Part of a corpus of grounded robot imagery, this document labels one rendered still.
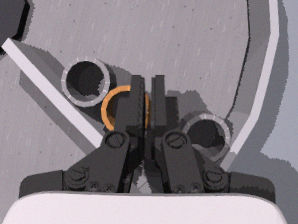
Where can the grey metal bushing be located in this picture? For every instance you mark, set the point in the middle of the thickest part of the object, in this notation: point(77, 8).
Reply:
point(70, 78)
point(147, 166)
point(221, 142)

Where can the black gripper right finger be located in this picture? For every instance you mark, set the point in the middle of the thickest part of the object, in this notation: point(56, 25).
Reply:
point(188, 170)

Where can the bronze bushing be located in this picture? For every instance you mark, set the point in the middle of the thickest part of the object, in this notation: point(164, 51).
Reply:
point(107, 110)

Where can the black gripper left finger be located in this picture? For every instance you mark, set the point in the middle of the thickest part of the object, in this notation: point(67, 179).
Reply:
point(103, 169)

